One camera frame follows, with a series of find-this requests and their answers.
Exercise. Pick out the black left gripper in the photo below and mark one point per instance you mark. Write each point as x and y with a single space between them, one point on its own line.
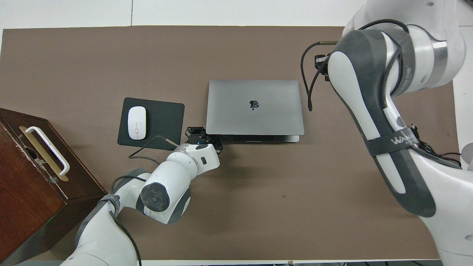
201 139

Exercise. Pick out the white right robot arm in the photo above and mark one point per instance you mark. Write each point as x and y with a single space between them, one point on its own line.
369 92

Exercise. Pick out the brown paper table mat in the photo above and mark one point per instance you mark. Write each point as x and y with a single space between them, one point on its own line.
258 203

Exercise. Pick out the white desk lamp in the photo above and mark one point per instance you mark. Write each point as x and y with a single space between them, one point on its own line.
468 155

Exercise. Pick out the black mouse pad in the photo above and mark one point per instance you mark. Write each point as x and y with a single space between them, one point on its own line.
166 125

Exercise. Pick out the white computer mouse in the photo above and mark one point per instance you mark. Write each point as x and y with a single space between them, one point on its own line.
136 122

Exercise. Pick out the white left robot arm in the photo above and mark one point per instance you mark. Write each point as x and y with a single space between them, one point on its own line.
173 177

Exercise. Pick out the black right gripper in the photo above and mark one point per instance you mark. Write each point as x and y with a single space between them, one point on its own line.
320 62

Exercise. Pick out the grey laptop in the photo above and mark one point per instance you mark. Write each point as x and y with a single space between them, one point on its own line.
273 118

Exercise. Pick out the dark brown wooden box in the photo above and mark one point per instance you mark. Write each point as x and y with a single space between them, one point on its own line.
22 184

